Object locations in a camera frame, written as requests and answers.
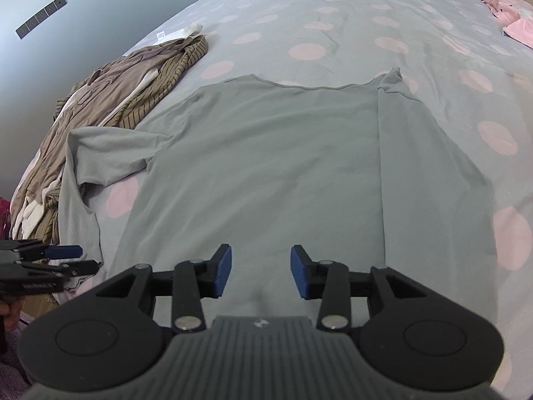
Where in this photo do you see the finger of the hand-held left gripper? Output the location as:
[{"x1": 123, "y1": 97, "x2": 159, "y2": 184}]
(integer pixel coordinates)
[
  {"x1": 24, "y1": 260, "x2": 101, "y2": 278},
  {"x1": 23, "y1": 244, "x2": 83, "y2": 261}
]

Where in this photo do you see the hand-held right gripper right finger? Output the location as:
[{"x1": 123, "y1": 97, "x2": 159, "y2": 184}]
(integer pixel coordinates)
[{"x1": 290, "y1": 244, "x2": 421, "y2": 334}]

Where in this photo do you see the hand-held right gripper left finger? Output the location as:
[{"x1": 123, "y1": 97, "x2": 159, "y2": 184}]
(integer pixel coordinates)
[{"x1": 98, "y1": 244, "x2": 233, "y2": 334}]

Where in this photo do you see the grey long-sleeved shirt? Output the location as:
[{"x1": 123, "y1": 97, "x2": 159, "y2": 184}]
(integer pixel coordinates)
[{"x1": 58, "y1": 67, "x2": 500, "y2": 330}]

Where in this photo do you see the pile of brown striped clothes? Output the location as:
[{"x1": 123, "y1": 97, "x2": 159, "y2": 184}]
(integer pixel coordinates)
[{"x1": 10, "y1": 23, "x2": 205, "y2": 240}]

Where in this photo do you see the person's left hand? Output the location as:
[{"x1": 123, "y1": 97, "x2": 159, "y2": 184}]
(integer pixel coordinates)
[{"x1": 0, "y1": 300, "x2": 21, "y2": 330}]

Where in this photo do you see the light pink printed pillow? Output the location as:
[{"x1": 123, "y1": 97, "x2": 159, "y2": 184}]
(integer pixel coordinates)
[{"x1": 478, "y1": 0, "x2": 526, "y2": 23}]

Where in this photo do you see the dark wall switch panel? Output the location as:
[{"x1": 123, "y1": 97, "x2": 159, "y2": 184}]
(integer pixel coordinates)
[{"x1": 15, "y1": 0, "x2": 67, "y2": 40}]

